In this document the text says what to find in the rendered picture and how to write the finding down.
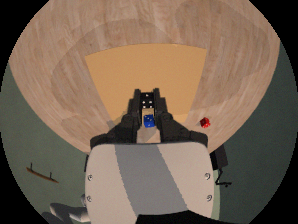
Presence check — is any blue die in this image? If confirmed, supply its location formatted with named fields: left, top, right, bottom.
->
left=143, top=114, right=155, bottom=128

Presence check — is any red die with white pips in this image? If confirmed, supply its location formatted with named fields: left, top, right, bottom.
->
left=200, top=117, right=210, bottom=128

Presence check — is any orange flat mat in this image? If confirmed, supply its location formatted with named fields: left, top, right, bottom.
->
left=85, top=43, right=207, bottom=125

